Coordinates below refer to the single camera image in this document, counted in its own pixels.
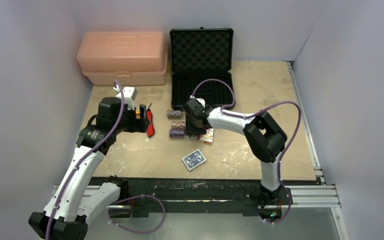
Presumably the black poker set case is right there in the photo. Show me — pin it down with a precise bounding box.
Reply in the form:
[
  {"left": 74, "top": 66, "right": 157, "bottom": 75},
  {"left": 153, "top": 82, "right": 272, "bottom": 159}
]
[{"left": 169, "top": 27, "right": 234, "bottom": 110}]

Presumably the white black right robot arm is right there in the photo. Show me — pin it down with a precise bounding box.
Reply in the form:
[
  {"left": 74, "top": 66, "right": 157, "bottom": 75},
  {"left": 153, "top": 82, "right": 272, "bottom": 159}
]
[{"left": 182, "top": 98, "right": 288, "bottom": 204}]

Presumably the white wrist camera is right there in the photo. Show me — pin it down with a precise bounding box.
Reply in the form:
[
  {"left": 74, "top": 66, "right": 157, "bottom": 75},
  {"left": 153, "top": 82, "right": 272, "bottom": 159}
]
[
  {"left": 190, "top": 95, "right": 206, "bottom": 108},
  {"left": 113, "top": 86, "right": 138, "bottom": 110}
]

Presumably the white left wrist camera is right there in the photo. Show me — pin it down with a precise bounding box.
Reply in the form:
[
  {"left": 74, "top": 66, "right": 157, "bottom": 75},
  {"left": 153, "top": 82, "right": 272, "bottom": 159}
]
[{"left": 113, "top": 86, "right": 138, "bottom": 110}]

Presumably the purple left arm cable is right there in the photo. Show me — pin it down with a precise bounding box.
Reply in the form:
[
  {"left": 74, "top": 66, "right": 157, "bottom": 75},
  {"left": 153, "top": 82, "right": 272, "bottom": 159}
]
[{"left": 44, "top": 80, "right": 166, "bottom": 240}]

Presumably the yellow tape measure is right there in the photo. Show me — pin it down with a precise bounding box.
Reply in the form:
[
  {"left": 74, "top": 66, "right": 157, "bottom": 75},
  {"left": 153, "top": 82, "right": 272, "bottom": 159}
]
[{"left": 135, "top": 111, "right": 141, "bottom": 120}]

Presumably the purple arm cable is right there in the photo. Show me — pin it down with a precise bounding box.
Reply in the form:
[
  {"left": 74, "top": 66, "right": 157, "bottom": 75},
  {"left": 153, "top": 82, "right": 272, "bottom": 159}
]
[
  {"left": 44, "top": 80, "right": 166, "bottom": 240},
  {"left": 191, "top": 78, "right": 303, "bottom": 226}
]

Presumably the blue playing card deck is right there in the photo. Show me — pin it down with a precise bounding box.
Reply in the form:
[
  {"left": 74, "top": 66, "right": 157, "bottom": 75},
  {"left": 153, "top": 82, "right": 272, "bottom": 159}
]
[{"left": 181, "top": 149, "right": 207, "bottom": 171}]

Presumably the red playing card deck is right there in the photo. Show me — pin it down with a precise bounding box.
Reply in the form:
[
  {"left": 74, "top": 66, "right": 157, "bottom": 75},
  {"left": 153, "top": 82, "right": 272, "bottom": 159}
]
[{"left": 198, "top": 128, "right": 214, "bottom": 144}]

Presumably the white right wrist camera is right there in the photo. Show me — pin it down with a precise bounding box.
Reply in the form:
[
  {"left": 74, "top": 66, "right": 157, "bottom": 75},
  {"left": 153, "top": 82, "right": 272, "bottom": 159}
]
[{"left": 190, "top": 95, "right": 206, "bottom": 108}]

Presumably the red folding utility knife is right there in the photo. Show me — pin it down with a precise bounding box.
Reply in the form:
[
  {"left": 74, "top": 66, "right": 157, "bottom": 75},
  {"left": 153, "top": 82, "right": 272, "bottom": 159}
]
[{"left": 146, "top": 103, "right": 155, "bottom": 138}]

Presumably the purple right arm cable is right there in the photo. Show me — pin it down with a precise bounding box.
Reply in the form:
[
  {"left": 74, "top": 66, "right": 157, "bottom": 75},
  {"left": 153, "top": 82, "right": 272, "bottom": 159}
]
[{"left": 191, "top": 78, "right": 303, "bottom": 226}]

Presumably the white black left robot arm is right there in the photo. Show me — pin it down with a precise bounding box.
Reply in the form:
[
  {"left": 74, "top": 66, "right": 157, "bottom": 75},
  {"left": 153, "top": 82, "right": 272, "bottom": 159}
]
[{"left": 28, "top": 97, "right": 149, "bottom": 240}]

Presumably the purple poker chip stack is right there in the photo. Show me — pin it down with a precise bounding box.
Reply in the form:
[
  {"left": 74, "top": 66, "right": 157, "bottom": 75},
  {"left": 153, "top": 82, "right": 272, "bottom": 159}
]
[{"left": 169, "top": 129, "right": 185, "bottom": 138}]

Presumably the pink translucent plastic toolbox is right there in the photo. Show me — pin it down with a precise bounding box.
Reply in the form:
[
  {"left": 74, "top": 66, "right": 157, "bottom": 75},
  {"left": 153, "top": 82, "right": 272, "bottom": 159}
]
[{"left": 76, "top": 31, "right": 168, "bottom": 86}]

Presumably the black aluminium base frame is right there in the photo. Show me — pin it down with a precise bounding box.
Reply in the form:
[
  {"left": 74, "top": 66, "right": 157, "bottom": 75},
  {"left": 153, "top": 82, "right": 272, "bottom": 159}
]
[{"left": 51, "top": 176, "right": 342, "bottom": 220}]

